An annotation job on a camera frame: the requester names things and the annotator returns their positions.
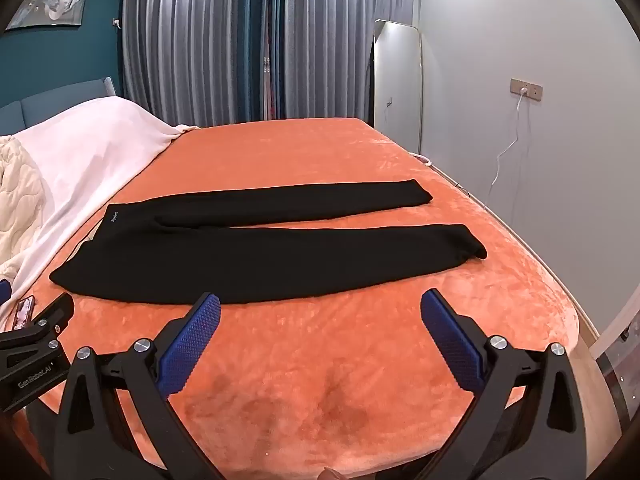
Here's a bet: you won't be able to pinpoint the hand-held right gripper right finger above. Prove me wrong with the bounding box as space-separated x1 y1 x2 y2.
420 288 588 480

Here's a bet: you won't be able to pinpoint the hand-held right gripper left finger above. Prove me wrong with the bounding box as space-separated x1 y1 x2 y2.
50 291 223 480

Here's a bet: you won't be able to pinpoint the black pants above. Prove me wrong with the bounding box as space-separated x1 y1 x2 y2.
49 178 488 306

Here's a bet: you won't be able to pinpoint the smartphone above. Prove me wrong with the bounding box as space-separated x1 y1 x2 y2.
11 296 37 331

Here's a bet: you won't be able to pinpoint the cream quilted duvet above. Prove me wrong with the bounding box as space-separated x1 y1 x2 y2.
0 136 51 281

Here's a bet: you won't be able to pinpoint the orange plush blanket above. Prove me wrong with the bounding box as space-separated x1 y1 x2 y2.
30 117 598 480

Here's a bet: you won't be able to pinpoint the white blanket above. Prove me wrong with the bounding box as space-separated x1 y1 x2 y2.
0 96 201 306

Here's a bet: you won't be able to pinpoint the blue upholstered headboard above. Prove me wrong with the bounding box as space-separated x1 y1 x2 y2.
0 76 123 136

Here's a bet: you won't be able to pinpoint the standing mirror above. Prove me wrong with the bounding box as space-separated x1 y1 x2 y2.
372 19 425 156

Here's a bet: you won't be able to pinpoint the blue curtain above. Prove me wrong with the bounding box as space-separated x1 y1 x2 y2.
264 0 292 122

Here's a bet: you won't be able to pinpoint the grey sheer curtain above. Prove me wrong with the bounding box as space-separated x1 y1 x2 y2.
285 0 422 126
120 0 281 128

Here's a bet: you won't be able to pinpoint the beige wall socket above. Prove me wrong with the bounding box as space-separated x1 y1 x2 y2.
510 78 544 101

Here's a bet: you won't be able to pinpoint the wall poster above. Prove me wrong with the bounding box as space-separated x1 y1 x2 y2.
5 0 90 31

